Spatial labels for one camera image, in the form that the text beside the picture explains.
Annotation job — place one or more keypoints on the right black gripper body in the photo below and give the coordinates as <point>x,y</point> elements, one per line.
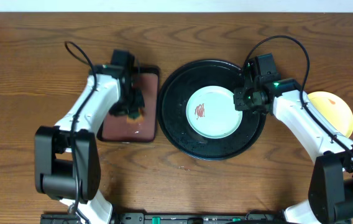
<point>246,99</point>

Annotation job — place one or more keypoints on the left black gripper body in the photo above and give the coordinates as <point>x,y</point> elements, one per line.
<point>132,101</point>

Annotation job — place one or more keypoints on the green and orange sponge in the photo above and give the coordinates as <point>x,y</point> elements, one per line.
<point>136,117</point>

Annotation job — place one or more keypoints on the light blue plate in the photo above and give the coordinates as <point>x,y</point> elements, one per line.
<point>210,111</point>

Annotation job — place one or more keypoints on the yellow plate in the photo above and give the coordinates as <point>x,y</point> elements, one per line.
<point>334,109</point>

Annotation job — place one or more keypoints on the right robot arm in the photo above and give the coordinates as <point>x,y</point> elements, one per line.
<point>330,195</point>

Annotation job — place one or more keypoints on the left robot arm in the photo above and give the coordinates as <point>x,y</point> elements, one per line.
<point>67,165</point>

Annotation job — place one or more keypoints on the rectangular black tray brown mat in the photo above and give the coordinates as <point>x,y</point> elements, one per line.
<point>143,128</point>

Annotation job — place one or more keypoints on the round black serving tray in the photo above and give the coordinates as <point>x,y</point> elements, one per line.
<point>171,111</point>

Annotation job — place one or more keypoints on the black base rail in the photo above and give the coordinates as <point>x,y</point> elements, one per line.
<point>140,218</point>

